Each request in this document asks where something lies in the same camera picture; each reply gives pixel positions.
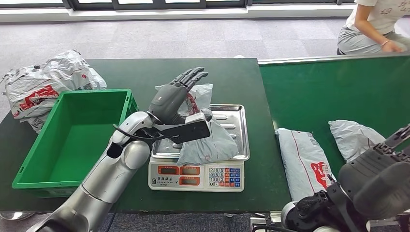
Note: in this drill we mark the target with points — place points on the silver metal base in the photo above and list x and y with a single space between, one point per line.
16 216

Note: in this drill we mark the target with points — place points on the person's hand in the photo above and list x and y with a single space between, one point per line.
392 48

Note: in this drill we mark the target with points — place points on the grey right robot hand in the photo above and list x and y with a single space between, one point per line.
378 182

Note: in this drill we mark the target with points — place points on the long grey parcel red print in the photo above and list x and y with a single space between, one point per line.
301 160

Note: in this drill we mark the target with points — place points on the white window ledge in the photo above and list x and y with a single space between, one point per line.
160 13

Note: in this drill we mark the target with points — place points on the white crumpled bag red print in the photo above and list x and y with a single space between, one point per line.
25 93

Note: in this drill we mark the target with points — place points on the person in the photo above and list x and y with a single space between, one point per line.
381 16

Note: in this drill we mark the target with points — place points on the plain grey parcel bag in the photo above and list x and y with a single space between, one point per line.
352 137

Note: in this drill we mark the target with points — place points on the white electronic scale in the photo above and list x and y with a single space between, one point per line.
198 179

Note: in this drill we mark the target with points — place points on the green conveyor belt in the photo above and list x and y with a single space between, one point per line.
320 96

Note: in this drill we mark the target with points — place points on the white crumpled bag red dot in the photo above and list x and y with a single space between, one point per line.
70 70

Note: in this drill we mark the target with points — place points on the steel scale tray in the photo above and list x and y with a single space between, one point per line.
238 128

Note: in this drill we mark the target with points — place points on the person's forearm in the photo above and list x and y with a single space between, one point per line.
368 32

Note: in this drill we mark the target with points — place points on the green plastic crate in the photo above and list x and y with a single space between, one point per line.
64 144

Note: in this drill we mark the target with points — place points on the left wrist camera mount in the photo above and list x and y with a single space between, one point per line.
192 131

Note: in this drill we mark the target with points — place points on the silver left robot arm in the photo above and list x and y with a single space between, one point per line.
102 179

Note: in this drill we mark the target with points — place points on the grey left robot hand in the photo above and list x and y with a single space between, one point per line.
168 99

